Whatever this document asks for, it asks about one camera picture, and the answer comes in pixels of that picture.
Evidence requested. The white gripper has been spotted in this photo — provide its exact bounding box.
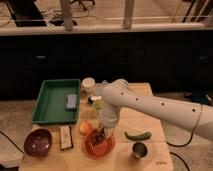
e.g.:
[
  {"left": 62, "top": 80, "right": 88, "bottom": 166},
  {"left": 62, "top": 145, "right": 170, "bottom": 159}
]
[{"left": 98, "top": 117, "right": 118, "bottom": 138}]

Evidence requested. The dark purple grape bunch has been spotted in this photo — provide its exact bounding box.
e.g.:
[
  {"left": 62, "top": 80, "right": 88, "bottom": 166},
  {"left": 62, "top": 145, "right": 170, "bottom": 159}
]
[{"left": 91, "top": 132, "right": 104, "bottom": 146}]

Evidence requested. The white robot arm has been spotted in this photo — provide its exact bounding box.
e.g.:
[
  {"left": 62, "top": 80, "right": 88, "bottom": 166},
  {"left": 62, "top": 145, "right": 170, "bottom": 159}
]
[{"left": 99, "top": 79, "right": 213, "bottom": 141}]

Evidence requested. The red bowl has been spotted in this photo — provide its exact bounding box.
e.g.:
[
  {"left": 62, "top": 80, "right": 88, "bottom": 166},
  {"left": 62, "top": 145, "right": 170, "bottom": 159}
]
[{"left": 82, "top": 129, "right": 115, "bottom": 160}]

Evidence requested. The dark purple bowl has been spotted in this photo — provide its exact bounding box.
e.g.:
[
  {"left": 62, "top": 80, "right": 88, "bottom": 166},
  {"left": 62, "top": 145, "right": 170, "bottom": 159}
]
[{"left": 24, "top": 129, "right": 52, "bottom": 157}]

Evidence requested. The orange fruit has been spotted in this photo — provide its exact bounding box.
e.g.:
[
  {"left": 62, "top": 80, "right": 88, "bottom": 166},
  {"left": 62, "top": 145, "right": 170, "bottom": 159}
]
[{"left": 79, "top": 121, "right": 92, "bottom": 135}]

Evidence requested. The small metal cup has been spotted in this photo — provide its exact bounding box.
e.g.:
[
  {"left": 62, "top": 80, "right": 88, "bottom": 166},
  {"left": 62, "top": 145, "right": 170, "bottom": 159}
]
[{"left": 132, "top": 142, "right": 148, "bottom": 159}]

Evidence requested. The green pepper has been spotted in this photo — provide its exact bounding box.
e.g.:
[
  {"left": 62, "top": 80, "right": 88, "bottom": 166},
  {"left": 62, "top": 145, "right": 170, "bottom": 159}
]
[{"left": 124, "top": 132, "right": 152, "bottom": 141}]

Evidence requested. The white cup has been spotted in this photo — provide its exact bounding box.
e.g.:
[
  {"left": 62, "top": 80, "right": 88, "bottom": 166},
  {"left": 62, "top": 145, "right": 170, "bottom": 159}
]
[{"left": 81, "top": 77, "right": 95, "bottom": 93}]

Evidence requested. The wooden block eraser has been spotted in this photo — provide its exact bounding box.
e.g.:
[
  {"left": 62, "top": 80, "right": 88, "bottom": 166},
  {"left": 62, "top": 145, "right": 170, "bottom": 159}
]
[{"left": 60, "top": 126, "right": 73, "bottom": 150}]

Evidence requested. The green plastic tray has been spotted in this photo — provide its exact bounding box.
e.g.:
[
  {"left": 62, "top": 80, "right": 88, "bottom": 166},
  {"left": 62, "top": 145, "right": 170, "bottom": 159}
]
[{"left": 32, "top": 79, "right": 81, "bottom": 125}]

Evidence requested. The white handled brush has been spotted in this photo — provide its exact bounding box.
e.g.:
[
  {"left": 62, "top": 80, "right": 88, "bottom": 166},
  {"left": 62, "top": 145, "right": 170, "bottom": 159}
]
[{"left": 88, "top": 95, "right": 102, "bottom": 104}]

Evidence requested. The black cable right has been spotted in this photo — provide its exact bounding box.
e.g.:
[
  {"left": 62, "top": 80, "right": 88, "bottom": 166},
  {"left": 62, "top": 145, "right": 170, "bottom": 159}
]
[{"left": 165, "top": 133, "right": 195, "bottom": 171}]

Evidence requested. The black cable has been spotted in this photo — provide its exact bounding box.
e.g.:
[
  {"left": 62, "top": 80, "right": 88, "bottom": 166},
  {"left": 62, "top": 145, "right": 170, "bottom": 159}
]
[
  {"left": 0, "top": 130, "right": 25, "bottom": 155},
  {"left": 165, "top": 133, "right": 195, "bottom": 171}
]

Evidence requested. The black cable left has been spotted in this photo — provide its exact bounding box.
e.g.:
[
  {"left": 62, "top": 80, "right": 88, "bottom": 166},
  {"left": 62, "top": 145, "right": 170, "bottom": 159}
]
[{"left": 0, "top": 130, "right": 25, "bottom": 155}]

